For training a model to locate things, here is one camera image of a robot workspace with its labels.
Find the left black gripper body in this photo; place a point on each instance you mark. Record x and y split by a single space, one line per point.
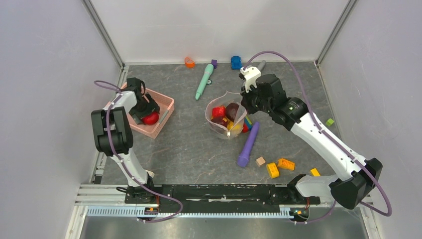
143 108

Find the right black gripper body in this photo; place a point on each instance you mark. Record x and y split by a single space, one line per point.
253 102

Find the dark red mangosteen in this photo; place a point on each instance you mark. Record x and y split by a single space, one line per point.
231 111
223 121

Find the clear zip top bag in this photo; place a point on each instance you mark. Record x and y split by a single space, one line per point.
227 98

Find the yellow pear toy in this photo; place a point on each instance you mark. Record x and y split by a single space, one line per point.
235 129

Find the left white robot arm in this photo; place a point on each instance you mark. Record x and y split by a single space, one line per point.
138 179

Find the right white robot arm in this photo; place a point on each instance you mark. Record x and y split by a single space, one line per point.
354 174

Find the multicolour brick stack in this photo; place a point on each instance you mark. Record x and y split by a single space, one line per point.
247 125

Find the blue toy car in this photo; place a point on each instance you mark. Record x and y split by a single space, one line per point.
235 62

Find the orange semicircle block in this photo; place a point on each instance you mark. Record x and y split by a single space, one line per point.
189 62

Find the purple cube block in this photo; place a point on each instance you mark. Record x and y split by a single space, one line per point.
214 63

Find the mint green toy microphone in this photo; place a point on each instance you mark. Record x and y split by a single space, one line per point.
203 82

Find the lime green cube block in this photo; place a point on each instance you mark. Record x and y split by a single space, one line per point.
329 122

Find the tan wooden cube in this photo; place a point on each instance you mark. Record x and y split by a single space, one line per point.
260 161

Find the orange toy brick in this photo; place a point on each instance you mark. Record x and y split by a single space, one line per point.
285 164

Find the purple toy microphone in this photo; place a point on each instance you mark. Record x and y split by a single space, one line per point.
244 156

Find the yellow toy brick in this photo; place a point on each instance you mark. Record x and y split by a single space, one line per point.
272 170

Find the yellow flat block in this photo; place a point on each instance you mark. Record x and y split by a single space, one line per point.
314 172

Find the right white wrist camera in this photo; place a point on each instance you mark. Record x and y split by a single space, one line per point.
249 75

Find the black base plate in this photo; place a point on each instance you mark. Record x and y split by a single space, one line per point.
219 198

